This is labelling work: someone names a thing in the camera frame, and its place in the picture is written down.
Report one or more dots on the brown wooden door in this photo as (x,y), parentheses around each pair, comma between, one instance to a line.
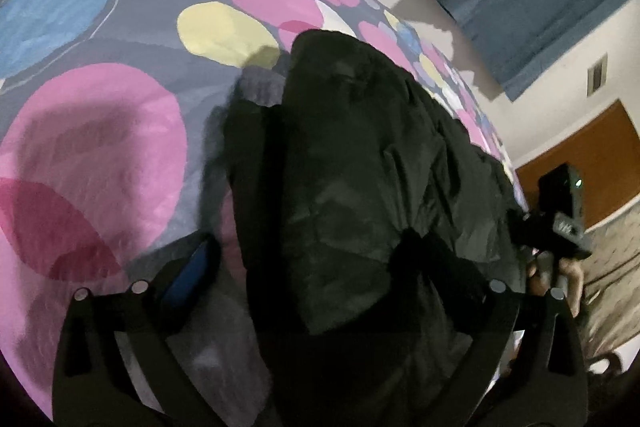
(606,154)

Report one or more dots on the right hand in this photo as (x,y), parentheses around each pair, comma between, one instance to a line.
(571,269)

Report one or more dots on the black puffer jacket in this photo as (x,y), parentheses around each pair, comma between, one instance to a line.
(367,222)

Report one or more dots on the wall vent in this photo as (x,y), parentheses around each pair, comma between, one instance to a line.
(597,75)

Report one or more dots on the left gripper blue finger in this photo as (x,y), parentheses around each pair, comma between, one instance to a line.
(191,278)

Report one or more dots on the beige patterned curtain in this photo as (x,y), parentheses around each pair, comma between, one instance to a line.
(611,290)

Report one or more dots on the polka dot bed quilt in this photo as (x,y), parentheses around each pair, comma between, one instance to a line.
(109,144)

